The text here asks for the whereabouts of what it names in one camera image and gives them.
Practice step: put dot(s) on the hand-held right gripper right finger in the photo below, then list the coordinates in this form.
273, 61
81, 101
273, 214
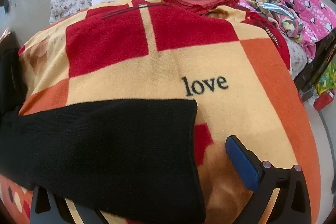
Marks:
242, 163

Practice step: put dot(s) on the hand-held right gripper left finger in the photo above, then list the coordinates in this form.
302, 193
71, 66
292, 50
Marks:
40, 203

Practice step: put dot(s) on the black pants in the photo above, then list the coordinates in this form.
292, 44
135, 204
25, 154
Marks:
105, 150

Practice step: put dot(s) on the red box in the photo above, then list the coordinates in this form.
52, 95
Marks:
324, 100

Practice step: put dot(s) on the red orange printed blanket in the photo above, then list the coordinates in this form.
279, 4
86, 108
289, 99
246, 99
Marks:
210, 61

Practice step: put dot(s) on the green yellow plastic bag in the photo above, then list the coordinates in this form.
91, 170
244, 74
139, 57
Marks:
326, 79

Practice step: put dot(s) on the pile of colourful clothes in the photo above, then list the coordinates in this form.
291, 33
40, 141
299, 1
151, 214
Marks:
283, 16

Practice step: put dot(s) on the dark wooden nightstand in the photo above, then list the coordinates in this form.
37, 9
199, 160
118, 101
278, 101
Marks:
9, 39

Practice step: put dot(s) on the dark wooden bed frame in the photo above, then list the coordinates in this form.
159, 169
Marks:
317, 56

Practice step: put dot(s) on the black cloth on wall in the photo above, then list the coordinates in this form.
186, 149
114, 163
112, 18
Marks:
7, 5

